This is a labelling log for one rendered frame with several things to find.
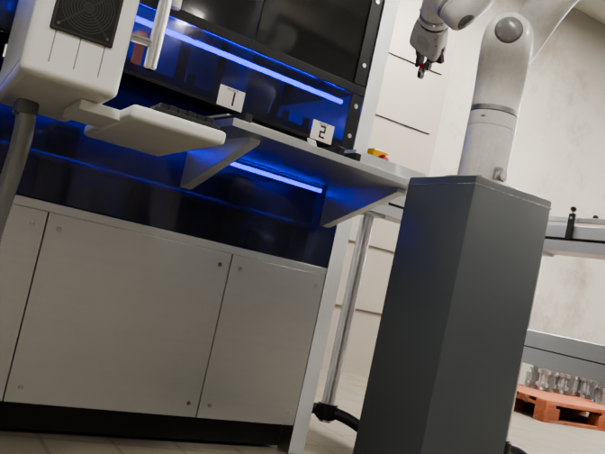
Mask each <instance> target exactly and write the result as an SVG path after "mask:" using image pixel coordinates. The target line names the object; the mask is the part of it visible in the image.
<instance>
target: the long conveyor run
mask: <svg viewBox="0 0 605 454"><path fill-rule="evenodd" d="M571 211H572V213H569V217H562V216H549V218H548V223H547V227H546V236H545V241H544V246H543V251H546V252H549V253H552V254H555V255H560V256H569V257H577V258H586V259H602V260H605V219H599V216H598V215H594V216H593V217H592V218H578V217H576V213H574V212H576V211H577V208H576V207H574V206H572V207H571Z"/></svg>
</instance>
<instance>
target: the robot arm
mask: <svg viewBox="0 0 605 454"><path fill-rule="evenodd" d="M578 1H579V0H528V1H527V2H526V3H525V4H524V5H523V6H522V8H521V9H520V10H519V12H518V13H511V12H509V13H503V14H499V15H497V16H495V17H494V18H493V19H492V20H491V21H490V22H489V23H488V25H487V27H486V28H485V31H484V33H483V38H482V42H481V47H480V52H479V58H478V64H477V70H476V77H475V83H474V94H473V99H472V103H471V108H470V113H469V116H468V121H467V125H466V130H465V138H464V143H463V148H462V152H461V157H460V161H459V166H458V171H457V175H447V176H472V175H477V176H480V177H485V178H488V179H490V180H492V181H495V182H498V183H501V184H504V185H506V186H511V185H509V184H506V179H507V178H508V170H509V165H510V157H511V153H512V148H513V143H514V139H515V133H516V129H517V124H518V119H519V111H520V107H521V102H522V97H523V93H524V88H525V83H526V78H527V73H528V66H529V65H530V63H531V62H532V61H533V59H534V58H535V57H536V55H537V54H538V53H539V51H540V50H541V48H542V47H543V46H544V44H545V43H546V41H547V40H548V38H549V37H550V35H551V34H552V33H553V31H554V30H555V28H556V26H557V25H558V24H559V23H560V22H561V21H562V20H563V18H564V17H565V16H566V15H567V13H568V12H569V11H570V10H571V9H572V8H573V7H574V5H575V4H576V3H577V2H578ZM493 2H494V0H422V4H421V8H420V9H419V11H420V16H419V17H418V19H417V21H416V23H415V24H414V26H413V29H412V32H411V36H410V45H411V46H412V47H413V48H414V49H415V50H416V52H415V54H416V56H417V58H416V63H415V67H416V68H417V67H418V66H419V65H420V64H421V63H424V65H423V69H422V72H423V73H425V72H426V71H429V70H431V67H432V63H435V62H437V63H438V64H442V63H444V62H445V60H444V54H445V52H446V49H447V40H448V27H449V28H450V29H452V30H453V31H461V30H463V29H464V28H466V27H467V26H469V25H470V24H472V23H473V22H474V21H476V20H477V19H478V18H479V17H481V16H482V15H483V14H484V13H485V12H486V11H487V10H488V9H489V8H490V7H491V6H492V4H493ZM425 57H426V58H427V60H426V61H425V62H424V59H425ZM443 177H446V176H443ZM511 187H513V188H516V189H518V188H517V187H515V186H511Z"/></svg>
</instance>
